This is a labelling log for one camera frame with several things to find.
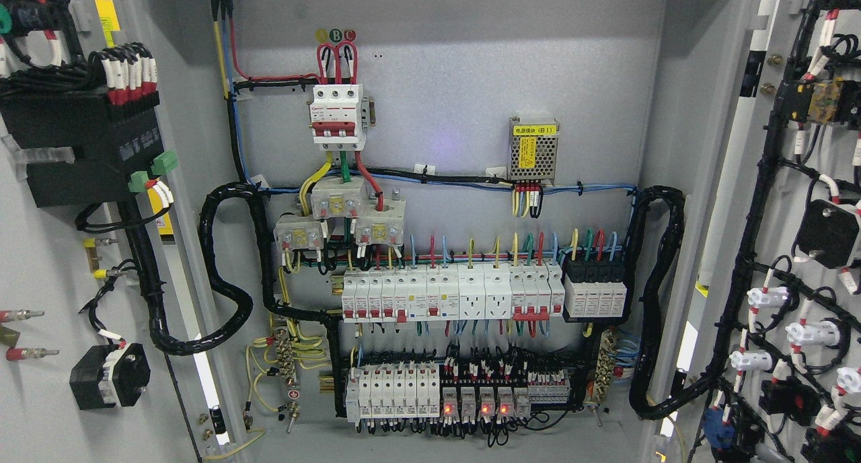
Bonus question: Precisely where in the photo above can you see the metal mesh power supply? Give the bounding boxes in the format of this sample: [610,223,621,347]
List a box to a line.
[508,116,560,183]

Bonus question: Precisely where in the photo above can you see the brass ground terminal bar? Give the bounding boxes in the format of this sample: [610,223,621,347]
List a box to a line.
[272,324,301,433]

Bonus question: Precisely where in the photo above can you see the black surge protector block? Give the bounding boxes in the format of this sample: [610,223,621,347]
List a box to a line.
[563,256,630,324]

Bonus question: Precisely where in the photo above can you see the grey cabinet door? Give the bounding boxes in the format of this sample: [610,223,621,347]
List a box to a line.
[2,0,249,462]
[630,0,859,462]

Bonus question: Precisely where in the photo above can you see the black cable conduit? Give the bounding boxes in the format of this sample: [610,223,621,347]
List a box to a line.
[149,182,344,417]
[629,185,714,421]

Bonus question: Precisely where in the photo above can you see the black left cable conduit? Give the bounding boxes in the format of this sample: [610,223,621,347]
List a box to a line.
[149,182,344,417]

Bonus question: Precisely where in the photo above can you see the lower row relays and breakers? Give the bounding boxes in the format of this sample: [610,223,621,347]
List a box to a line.
[344,355,571,430]

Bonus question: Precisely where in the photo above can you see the black right cable conduit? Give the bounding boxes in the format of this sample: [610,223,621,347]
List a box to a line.
[629,185,714,421]

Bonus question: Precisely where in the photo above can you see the black meter rear housing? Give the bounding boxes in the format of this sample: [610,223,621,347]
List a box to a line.
[2,88,178,208]

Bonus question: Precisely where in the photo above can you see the black selector switch rear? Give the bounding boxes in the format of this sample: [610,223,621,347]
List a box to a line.
[69,343,151,411]

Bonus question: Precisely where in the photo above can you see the red white main breaker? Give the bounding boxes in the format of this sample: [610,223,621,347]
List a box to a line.
[309,83,370,152]

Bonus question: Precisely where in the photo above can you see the upper row circuit breakers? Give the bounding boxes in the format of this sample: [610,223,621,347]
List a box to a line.
[341,262,565,323]

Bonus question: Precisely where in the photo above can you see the three current transformers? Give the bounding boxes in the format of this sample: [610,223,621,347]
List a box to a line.
[274,176,406,264]

